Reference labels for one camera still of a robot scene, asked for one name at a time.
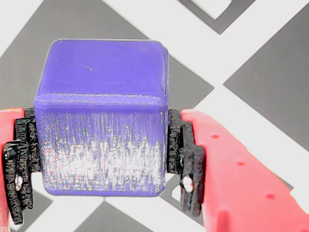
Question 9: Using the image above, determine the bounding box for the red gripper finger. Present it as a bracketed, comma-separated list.
[0, 107, 42, 232]
[166, 108, 309, 232]

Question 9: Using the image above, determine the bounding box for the black white marker board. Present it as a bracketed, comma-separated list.
[0, 0, 309, 232]

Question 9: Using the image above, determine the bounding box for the blue cube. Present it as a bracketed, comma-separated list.
[34, 38, 169, 198]

